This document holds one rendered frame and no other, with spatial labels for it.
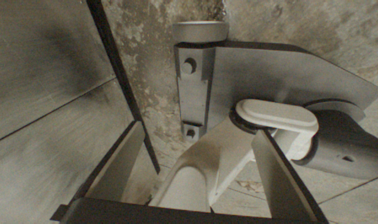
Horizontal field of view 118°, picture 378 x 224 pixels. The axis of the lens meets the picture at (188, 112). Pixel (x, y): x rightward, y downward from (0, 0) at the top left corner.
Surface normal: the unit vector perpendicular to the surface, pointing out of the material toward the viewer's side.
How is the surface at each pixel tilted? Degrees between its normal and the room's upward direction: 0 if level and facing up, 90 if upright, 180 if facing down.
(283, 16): 0
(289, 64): 0
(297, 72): 0
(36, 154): 90
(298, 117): 90
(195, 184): 90
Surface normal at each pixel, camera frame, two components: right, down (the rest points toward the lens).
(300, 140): -0.32, 0.60
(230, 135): -0.02, -0.78
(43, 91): 0.94, 0.18
